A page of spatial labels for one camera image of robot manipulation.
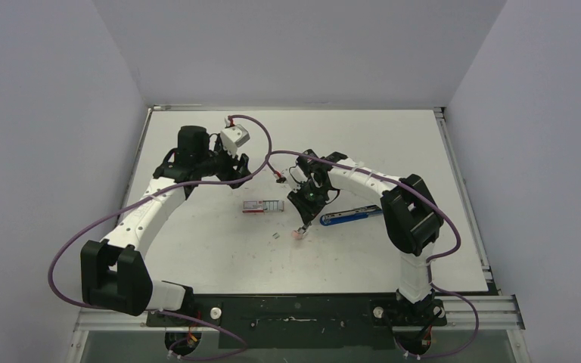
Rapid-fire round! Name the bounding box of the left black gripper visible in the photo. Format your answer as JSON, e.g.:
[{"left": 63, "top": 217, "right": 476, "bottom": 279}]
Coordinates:
[{"left": 197, "top": 138, "right": 252, "bottom": 188}]

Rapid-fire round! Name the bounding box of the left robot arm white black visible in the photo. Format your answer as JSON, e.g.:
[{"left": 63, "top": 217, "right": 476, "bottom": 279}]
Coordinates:
[{"left": 80, "top": 125, "right": 250, "bottom": 326}]

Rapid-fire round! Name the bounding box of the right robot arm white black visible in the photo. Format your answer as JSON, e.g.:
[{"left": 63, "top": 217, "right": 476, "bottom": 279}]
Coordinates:
[{"left": 281, "top": 150, "right": 443, "bottom": 324}]

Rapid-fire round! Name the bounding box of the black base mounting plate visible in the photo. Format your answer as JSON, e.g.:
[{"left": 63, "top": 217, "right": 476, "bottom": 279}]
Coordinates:
[{"left": 146, "top": 293, "right": 447, "bottom": 349}]

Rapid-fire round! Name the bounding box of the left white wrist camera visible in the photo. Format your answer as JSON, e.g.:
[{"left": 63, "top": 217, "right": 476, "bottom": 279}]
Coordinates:
[{"left": 219, "top": 125, "right": 250, "bottom": 157}]

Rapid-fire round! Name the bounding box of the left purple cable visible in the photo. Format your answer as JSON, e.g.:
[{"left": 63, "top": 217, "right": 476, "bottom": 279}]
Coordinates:
[{"left": 47, "top": 113, "right": 273, "bottom": 363}]

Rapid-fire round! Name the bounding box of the aluminium frame rail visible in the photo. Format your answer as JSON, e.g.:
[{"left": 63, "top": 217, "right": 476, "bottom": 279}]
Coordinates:
[{"left": 75, "top": 295, "right": 526, "bottom": 332}]

